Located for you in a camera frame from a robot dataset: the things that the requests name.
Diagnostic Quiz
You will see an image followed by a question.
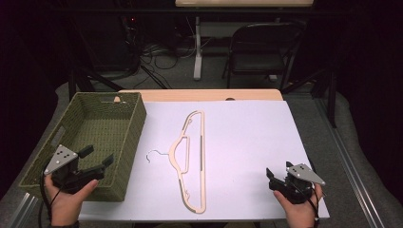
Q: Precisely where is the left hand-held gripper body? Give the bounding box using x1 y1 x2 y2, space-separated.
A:
43 144 106 195

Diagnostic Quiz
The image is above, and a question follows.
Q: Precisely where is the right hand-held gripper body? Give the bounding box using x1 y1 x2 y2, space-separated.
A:
268 162 327 204

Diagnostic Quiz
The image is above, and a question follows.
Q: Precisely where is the person's right hand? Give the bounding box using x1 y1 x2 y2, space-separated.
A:
273 184 324 228

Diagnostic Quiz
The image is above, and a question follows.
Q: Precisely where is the person's left hand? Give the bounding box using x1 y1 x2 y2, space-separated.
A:
44 174 100 227

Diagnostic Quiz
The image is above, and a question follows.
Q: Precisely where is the green woven basket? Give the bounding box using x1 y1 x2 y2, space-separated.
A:
18 91 148 203

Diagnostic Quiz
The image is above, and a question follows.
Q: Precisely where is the white sheet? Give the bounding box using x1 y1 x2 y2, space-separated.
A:
78 100 331 222

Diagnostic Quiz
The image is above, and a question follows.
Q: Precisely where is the beige clothes hanger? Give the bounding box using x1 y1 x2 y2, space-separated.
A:
145 109 208 215

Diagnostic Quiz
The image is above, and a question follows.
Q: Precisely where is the black stand leg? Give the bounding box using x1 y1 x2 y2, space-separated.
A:
280 67 338 128
67 66 125 93

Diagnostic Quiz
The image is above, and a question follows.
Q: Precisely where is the wooden table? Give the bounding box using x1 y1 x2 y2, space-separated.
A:
118 88 284 103

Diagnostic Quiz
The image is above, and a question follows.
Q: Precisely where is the dark equipment with red light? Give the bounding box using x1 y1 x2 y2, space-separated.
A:
90 11 141 72

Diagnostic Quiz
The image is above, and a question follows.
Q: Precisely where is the black folding chair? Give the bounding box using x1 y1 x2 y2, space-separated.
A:
221 21 307 91

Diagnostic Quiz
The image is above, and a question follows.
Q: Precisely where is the pale desk top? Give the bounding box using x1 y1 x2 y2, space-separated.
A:
174 0 315 9

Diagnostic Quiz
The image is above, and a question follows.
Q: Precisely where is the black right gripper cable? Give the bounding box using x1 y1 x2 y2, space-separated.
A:
293 181 320 221

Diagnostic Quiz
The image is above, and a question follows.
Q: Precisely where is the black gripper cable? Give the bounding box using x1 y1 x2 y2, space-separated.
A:
293 181 320 221
40 170 63 222

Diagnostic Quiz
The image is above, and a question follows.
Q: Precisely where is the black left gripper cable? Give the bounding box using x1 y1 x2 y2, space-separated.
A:
40 170 63 222

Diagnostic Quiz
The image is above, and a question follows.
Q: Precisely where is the long metal rail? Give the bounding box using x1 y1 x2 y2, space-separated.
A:
315 97 386 228

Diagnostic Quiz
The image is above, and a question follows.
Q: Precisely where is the short metal rail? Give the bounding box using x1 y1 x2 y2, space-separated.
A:
7 191 40 228

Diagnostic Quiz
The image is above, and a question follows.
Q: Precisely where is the tangle of floor cables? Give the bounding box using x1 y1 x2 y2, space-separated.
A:
138 39 198 90

